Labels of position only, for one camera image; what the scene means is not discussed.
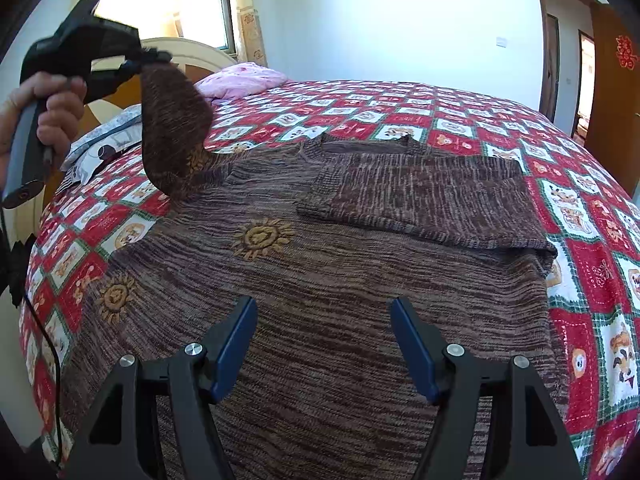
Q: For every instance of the white black-dotted pillow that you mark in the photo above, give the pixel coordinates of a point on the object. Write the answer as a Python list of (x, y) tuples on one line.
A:
[(95, 162)]

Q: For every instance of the grey floral pillow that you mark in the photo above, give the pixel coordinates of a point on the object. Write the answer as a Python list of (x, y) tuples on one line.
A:
[(117, 121)]

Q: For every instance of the window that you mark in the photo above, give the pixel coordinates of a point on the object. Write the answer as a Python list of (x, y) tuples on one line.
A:
[(200, 5)]

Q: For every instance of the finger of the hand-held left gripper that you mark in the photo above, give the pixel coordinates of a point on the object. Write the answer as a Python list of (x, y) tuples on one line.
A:
[(150, 56)]

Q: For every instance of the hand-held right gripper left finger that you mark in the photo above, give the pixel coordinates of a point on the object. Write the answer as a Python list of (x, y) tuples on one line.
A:
[(235, 350)]

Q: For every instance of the narrow yellow curtain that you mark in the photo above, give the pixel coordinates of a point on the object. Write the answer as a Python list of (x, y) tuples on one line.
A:
[(250, 35)]

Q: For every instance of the dark cloth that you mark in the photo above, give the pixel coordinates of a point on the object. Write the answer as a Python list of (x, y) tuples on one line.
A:
[(17, 270)]

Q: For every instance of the person's left hand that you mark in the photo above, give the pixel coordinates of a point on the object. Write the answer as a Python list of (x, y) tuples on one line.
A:
[(60, 110)]

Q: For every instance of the wide yellow curtain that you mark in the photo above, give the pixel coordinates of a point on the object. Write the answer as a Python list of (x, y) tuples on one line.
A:
[(150, 10)]

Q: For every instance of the red paper door decoration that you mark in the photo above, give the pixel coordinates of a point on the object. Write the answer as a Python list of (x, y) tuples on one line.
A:
[(627, 52)]

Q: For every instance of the wooden door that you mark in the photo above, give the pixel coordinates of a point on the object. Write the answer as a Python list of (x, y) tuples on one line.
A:
[(610, 110)]

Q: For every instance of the brown door in hallway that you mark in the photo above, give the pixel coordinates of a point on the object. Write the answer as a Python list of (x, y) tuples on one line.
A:
[(551, 60)]

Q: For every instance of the red checked printed blanket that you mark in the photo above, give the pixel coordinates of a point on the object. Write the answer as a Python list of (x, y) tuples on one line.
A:
[(595, 270)]

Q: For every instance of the pink pillow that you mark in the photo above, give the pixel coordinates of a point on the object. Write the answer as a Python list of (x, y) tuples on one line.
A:
[(240, 80)]

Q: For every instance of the cream and orange headboard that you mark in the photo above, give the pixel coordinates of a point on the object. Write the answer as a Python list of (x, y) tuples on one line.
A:
[(200, 52)]

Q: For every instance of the brown knit sweater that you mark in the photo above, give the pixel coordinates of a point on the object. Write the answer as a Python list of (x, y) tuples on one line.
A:
[(325, 270)]

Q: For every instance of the dark brown door frame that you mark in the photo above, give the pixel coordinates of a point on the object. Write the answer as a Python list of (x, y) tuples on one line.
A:
[(539, 35)]

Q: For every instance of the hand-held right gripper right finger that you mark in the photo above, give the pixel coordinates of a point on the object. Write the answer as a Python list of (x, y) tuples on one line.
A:
[(412, 350)]

